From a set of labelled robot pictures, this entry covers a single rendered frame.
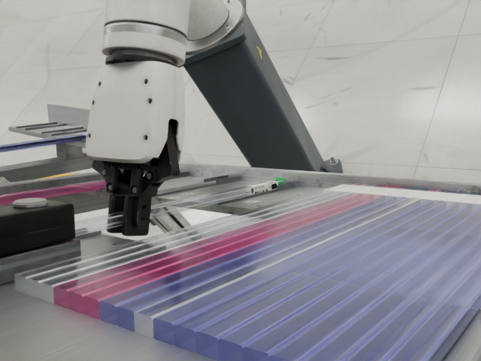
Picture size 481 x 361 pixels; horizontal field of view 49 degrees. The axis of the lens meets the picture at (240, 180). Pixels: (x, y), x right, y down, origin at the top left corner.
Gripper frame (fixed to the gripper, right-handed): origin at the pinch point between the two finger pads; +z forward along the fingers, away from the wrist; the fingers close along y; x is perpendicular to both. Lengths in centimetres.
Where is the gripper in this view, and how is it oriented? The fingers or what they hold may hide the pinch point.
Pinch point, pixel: (129, 214)
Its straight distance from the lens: 55.2
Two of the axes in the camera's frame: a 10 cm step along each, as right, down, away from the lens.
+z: -0.9, 10.0, -0.1
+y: 8.1, 0.7, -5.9
